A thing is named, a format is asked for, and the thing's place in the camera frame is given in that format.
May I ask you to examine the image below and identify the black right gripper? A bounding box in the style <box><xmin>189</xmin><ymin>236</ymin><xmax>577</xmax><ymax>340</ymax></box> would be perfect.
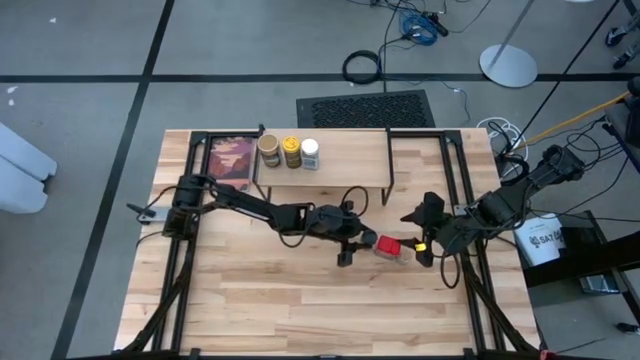
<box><xmin>399</xmin><ymin>192</ymin><xmax>474</xmax><ymax>268</ymax></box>

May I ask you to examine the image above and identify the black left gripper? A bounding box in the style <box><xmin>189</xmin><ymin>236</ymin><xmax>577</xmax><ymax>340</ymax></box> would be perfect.
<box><xmin>308</xmin><ymin>199</ymin><xmax>376</xmax><ymax>268</ymax></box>

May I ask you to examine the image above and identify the smoked paprika tin red lid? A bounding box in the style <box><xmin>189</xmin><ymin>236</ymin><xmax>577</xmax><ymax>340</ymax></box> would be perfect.
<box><xmin>374</xmin><ymin>234</ymin><xmax>403</xmax><ymax>261</ymax></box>

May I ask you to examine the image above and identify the bagel sesame jar white lid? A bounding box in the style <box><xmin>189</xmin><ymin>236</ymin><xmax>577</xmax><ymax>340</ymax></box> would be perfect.
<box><xmin>300</xmin><ymin>138</ymin><xmax>321</xmax><ymax>172</ymax></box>

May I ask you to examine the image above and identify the crunchy onion jar yellow lid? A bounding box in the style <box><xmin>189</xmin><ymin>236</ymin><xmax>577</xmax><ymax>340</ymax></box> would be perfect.
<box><xmin>281</xmin><ymin>135</ymin><xmax>303</xmax><ymax>170</ymax></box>

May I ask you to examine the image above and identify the furikake jar tan lid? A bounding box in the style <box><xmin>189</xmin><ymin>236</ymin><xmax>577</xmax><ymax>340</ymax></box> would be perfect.
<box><xmin>256</xmin><ymin>132</ymin><xmax>282</xmax><ymax>169</ymax></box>

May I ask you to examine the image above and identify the wooden shelf with black legs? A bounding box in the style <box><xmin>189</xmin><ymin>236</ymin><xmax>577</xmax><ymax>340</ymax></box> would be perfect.
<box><xmin>252</xmin><ymin>123</ymin><xmax>396</xmax><ymax>206</ymax></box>

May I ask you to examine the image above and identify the white printed bucket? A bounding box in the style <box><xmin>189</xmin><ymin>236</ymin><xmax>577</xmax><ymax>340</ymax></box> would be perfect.
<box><xmin>512</xmin><ymin>213</ymin><xmax>567</xmax><ymax>268</ymax></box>

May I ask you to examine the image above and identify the black perforated floor mat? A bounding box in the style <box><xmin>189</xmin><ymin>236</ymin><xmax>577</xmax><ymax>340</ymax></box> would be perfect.
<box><xmin>295</xmin><ymin>89</ymin><xmax>437</xmax><ymax>130</ymax></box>

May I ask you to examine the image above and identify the canyon picture book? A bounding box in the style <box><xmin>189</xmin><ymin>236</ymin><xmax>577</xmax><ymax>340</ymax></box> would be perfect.
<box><xmin>205</xmin><ymin>135</ymin><xmax>257</xmax><ymax>194</ymax></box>

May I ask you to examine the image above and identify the black side desk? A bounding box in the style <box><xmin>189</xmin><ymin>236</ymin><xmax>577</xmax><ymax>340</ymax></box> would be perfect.
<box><xmin>519</xmin><ymin>209</ymin><xmax>640</xmax><ymax>326</ymax></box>

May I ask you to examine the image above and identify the round grey stand base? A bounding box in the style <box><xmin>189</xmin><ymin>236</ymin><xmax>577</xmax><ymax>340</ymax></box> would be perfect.
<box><xmin>478</xmin><ymin>0</ymin><xmax>540</xmax><ymax>90</ymax></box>

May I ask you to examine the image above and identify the grey wheeled cart base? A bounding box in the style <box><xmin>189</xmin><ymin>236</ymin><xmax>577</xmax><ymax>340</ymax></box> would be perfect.
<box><xmin>604</xmin><ymin>9</ymin><xmax>640</xmax><ymax>71</ymax></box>

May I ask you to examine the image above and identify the white floor object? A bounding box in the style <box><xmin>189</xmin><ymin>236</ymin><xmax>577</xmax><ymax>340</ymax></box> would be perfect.
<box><xmin>0</xmin><ymin>122</ymin><xmax>58</xmax><ymax>215</ymax></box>

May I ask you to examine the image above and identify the black left gripper cable loop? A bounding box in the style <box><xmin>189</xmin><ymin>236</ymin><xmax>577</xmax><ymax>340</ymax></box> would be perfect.
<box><xmin>341</xmin><ymin>185</ymin><xmax>370</xmax><ymax>219</ymax></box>

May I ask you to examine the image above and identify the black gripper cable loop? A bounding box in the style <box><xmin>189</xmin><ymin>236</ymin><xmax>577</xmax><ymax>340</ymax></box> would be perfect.
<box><xmin>341</xmin><ymin>185</ymin><xmax>370</xmax><ymax>219</ymax></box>
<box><xmin>439</xmin><ymin>247</ymin><xmax>461</xmax><ymax>290</ymax></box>

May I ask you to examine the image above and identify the black right gripper cable loop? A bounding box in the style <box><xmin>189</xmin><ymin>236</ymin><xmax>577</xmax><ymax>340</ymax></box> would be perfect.
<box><xmin>439</xmin><ymin>247</ymin><xmax>461</xmax><ymax>290</ymax></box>

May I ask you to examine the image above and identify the black metal table frame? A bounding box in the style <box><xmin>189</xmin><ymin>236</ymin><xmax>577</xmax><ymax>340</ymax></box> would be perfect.
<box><xmin>114</xmin><ymin>127</ymin><xmax>544</xmax><ymax>360</ymax></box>

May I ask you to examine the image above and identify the white coiled cable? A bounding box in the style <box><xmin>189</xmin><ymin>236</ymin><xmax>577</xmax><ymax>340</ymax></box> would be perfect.
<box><xmin>474</xmin><ymin>117</ymin><xmax>529</xmax><ymax>151</ymax></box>

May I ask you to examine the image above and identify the black coiled cable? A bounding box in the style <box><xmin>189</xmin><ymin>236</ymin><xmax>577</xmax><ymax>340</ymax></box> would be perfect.
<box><xmin>342</xmin><ymin>49</ymin><xmax>384</xmax><ymax>85</ymax></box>

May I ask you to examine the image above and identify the yellow cable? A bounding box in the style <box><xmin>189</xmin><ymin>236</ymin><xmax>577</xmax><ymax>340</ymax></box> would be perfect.
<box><xmin>514</xmin><ymin>91</ymin><xmax>632</xmax><ymax>151</ymax></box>

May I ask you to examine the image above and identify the grey metal bracket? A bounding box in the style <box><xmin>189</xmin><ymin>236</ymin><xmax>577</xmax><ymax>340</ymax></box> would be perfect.
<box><xmin>126</xmin><ymin>202</ymin><xmax>171</xmax><ymax>224</ymax></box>

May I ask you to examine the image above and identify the blue coiled cable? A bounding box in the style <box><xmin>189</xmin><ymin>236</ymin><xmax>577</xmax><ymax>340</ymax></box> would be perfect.
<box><xmin>398</xmin><ymin>12</ymin><xmax>440</xmax><ymax>47</ymax></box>

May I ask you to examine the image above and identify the thin black straight cable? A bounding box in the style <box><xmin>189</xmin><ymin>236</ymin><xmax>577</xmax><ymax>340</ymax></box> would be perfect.
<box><xmin>509</xmin><ymin>0</ymin><xmax>626</xmax><ymax>151</ymax></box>

